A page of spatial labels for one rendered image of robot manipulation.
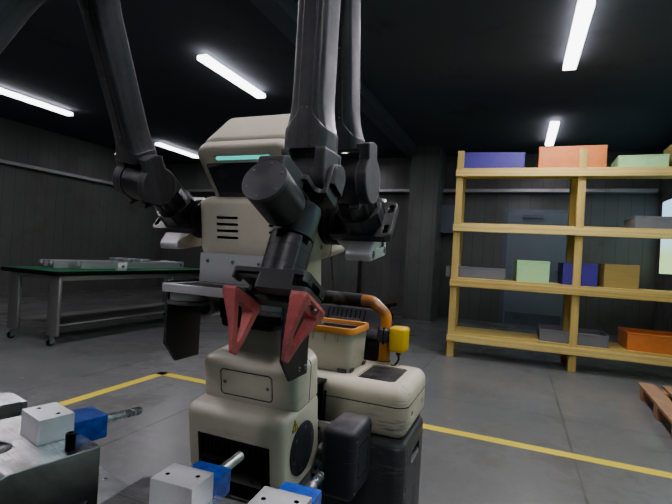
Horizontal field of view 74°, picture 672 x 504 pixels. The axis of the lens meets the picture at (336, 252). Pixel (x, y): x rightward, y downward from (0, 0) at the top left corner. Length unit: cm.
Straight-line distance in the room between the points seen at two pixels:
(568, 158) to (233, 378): 502
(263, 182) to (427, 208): 789
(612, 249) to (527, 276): 387
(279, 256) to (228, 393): 49
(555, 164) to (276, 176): 517
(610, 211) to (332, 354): 828
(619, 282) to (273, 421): 501
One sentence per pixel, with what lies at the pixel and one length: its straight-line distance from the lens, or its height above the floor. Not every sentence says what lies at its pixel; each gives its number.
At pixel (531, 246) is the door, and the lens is 897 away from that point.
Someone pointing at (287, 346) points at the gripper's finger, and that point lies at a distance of 51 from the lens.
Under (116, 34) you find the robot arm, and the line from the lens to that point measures 93.
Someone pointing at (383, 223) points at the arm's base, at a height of 117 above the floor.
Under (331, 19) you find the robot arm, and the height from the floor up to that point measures 143.
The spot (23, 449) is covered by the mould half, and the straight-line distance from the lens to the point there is 60.
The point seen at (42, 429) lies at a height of 91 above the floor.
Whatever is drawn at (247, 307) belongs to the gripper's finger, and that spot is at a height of 104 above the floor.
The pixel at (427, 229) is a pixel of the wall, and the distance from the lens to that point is 833.
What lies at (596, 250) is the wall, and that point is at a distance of 911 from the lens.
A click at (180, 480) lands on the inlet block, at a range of 51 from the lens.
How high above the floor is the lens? 111
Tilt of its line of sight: level
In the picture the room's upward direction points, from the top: 3 degrees clockwise
